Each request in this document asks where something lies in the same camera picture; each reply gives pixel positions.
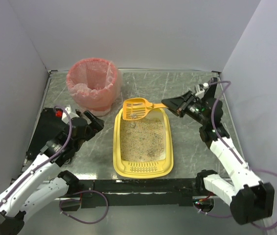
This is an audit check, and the orange litter scoop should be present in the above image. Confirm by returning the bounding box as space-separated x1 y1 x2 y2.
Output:
122 97 166 121

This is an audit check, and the purple cable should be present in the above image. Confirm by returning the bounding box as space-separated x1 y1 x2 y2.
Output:
207 80 277 231
0 105 73 226

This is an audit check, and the black triangular scoop holder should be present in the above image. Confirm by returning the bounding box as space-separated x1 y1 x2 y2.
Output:
201 77 218 102

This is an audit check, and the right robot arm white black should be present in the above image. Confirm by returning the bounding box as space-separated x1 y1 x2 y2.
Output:
162 91 275 225

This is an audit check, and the pink lined waste basket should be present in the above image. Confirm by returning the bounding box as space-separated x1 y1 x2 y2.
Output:
66 58 122 116

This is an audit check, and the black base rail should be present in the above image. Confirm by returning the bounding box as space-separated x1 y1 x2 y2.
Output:
49 178 225 209

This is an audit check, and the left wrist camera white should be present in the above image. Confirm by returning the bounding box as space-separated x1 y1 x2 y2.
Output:
61 105 79 123

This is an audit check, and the yellow litter box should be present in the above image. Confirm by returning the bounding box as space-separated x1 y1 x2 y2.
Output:
113 109 174 179

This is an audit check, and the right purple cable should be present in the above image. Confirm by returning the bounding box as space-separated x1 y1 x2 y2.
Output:
207 80 277 231

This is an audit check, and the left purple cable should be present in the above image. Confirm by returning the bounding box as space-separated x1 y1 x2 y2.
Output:
0 105 73 226

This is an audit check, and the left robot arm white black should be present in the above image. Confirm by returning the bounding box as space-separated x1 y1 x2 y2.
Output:
0 108 104 235

